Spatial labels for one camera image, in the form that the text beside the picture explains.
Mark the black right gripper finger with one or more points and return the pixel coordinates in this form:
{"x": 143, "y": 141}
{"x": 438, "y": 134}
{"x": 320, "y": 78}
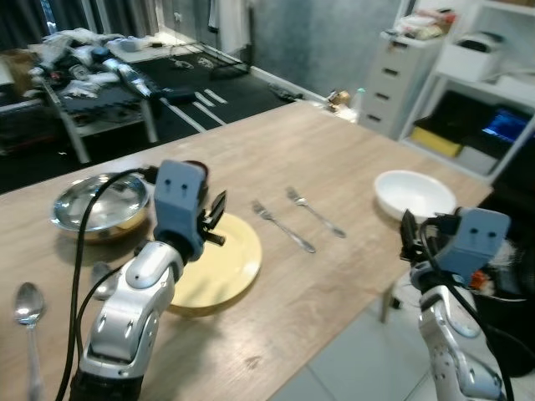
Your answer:
{"x": 408, "y": 234}

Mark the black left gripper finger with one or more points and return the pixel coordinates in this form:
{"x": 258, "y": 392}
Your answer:
{"x": 221, "y": 205}

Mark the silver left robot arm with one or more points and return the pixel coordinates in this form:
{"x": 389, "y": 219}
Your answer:
{"x": 134, "y": 309}

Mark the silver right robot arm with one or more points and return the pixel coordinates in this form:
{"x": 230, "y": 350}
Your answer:
{"x": 451, "y": 342}

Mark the white bowl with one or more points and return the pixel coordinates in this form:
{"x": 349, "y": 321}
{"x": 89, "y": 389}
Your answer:
{"x": 414, "y": 194}

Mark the yellow plate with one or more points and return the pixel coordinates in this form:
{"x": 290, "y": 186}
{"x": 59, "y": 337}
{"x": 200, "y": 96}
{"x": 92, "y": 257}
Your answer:
{"x": 221, "y": 267}

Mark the maroon cup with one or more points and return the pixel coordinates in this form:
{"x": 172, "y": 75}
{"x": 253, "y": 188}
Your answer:
{"x": 197, "y": 166}

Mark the steel fork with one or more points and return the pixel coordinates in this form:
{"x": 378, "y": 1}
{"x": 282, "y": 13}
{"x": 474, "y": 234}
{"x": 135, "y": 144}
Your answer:
{"x": 282, "y": 227}
{"x": 316, "y": 213}

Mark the black chair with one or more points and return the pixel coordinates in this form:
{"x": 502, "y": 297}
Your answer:
{"x": 512, "y": 251}

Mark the yellow box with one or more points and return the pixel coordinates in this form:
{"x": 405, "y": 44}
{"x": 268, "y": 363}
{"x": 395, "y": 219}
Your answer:
{"x": 435, "y": 142}

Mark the shiny steel bowl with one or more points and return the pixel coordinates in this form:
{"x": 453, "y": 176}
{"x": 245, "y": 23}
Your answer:
{"x": 100, "y": 205}

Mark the black floor rug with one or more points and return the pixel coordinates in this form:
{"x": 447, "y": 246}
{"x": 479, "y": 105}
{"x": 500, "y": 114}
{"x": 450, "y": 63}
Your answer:
{"x": 217, "y": 88}

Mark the steel spoon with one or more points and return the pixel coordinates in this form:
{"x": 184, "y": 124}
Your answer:
{"x": 29, "y": 311}
{"x": 100, "y": 280}

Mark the blue lit screen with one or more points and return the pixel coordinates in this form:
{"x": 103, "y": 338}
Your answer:
{"x": 506, "y": 125}

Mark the white drawer cabinet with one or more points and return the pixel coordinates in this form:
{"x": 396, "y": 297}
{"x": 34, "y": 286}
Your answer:
{"x": 397, "y": 83}

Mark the small brass object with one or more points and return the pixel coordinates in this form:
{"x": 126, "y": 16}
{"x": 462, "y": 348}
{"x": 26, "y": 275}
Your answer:
{"x": 338, "y": 100}

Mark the white shelf unit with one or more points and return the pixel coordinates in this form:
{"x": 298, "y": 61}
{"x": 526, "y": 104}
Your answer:
{"x": 501, "y": 92}

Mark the cluttered grey work table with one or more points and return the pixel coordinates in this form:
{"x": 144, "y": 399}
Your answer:
{"x": 92, "y": 83}

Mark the white box appliance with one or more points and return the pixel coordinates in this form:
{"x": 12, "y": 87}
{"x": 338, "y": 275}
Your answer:
{"x": 468, "y": 58}

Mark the pile of packets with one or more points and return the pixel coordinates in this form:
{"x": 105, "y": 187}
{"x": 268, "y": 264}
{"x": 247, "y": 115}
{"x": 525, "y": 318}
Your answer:
{"x": 422, "y": 23}

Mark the grey-blue left wrist camera mount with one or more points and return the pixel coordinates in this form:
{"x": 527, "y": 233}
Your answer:
{"x": 177, "y": 205}

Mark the grey-blue wrist camera mount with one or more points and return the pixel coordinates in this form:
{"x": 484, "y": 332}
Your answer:
{"x": 177, "y": 205}
{"x": 475, "y": 238}

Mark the grey-blue right wrist camera mount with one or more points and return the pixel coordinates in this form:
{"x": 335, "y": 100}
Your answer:
{"x": 475, "y": 238}

